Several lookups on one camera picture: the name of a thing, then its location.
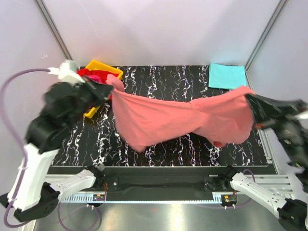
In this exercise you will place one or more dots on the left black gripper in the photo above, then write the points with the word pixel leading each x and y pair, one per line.
pixel 102 91

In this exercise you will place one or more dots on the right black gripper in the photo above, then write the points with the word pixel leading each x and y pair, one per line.
pixel 264 109

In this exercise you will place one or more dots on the salmon pink t-shirt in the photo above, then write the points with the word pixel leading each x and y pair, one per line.
pixel 144 122

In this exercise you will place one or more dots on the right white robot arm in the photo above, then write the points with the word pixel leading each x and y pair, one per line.
pixel 292 214

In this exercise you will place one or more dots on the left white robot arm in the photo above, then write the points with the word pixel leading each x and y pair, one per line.
pixel 32 197

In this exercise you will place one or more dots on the magenta t-shirt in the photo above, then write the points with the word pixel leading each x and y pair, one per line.
pixel 95 78

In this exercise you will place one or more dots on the red t-shirt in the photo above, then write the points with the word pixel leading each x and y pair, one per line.
pixel 101 73

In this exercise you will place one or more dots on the yellow plastic bin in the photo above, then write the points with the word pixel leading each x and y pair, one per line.
pixel 96 65

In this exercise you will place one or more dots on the folded turquoise t-shirt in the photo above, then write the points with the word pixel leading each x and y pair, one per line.
pixel 228 77

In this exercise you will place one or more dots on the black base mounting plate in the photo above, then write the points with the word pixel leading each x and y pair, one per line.
pixel 150 180

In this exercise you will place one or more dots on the right small circuit board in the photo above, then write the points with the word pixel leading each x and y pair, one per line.
pixel 230 198

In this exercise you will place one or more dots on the small circuit board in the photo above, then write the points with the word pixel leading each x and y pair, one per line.
pixel 99 197
pixel 230 198

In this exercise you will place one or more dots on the left small circuit board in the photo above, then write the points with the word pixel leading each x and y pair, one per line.
pixel 99 197

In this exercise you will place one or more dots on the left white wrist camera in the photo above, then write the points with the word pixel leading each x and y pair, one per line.
pixel 67 72

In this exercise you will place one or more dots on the left aluminium frame post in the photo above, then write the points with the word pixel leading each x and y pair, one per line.
pixel 53 28

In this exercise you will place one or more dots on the aluminium frame post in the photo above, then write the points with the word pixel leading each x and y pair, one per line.
pixel 265 33
pixel 53 28

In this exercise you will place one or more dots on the right aluminium frame post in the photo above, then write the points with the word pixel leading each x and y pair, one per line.
pixel 265 33

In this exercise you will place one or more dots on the white slotted cable duct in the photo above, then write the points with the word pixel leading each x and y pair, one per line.
pixel 115 198

